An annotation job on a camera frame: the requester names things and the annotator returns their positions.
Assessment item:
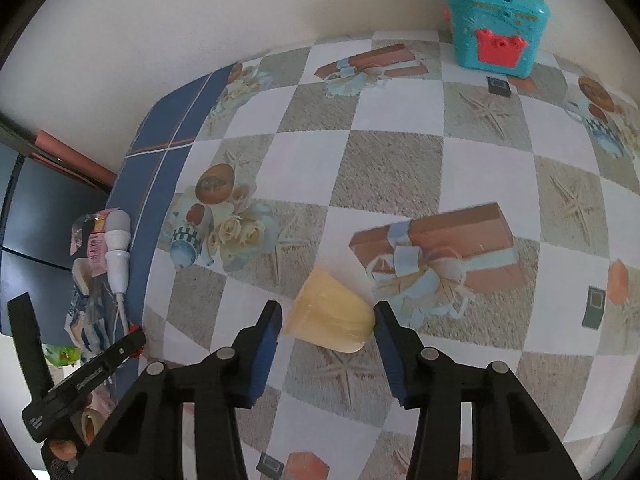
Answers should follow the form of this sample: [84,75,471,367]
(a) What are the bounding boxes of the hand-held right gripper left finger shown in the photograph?
[75,300,284,480]

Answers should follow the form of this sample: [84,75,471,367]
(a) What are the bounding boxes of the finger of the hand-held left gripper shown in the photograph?
[7,294,53,396]

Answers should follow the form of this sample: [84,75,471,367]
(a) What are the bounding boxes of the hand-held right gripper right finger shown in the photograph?
[374,300,583,480]

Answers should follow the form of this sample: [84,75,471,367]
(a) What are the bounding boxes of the pale yellow pudding cup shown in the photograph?
[282,266,376,353]

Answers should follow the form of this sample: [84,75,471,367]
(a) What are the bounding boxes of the person's left hand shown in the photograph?
[41,436,87,462]

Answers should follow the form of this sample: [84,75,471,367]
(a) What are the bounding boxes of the green packaging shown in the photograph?
[44,344,82,367]

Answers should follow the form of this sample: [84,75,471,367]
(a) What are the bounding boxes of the crumpled clear wrapper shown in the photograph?
[65,260,132,361]

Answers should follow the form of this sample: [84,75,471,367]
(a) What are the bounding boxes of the small pink sachet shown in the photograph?
[82,210,111,278]

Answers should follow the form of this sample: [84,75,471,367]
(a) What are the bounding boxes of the dark cabinet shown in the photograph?
[0,115,113,341]

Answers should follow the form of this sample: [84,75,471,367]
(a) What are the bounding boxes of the teal toy box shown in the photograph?
[438,0,551,79]

